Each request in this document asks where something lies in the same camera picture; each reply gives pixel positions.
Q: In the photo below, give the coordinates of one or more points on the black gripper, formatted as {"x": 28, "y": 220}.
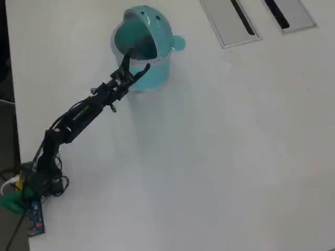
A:
{"x": 121, "y": 91}

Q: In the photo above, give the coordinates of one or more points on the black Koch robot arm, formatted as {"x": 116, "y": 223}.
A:
{"x": 81, "y": 115}

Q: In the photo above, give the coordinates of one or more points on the teal whale-shaped bin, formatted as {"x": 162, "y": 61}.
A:
{"x": 154, "y": 75}

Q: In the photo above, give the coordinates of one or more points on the dark grey flat panel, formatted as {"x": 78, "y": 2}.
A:
{"x": 8, "y": 130}

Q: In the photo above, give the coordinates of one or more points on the yellow connector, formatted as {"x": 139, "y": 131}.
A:
{"x": 18, "y": 184}

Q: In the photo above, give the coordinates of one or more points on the blue circuit board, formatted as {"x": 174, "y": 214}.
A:
{"x": 36, "y": 214}

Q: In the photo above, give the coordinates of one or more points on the green table clamp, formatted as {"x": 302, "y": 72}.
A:
{"x": 10, "y": 201}

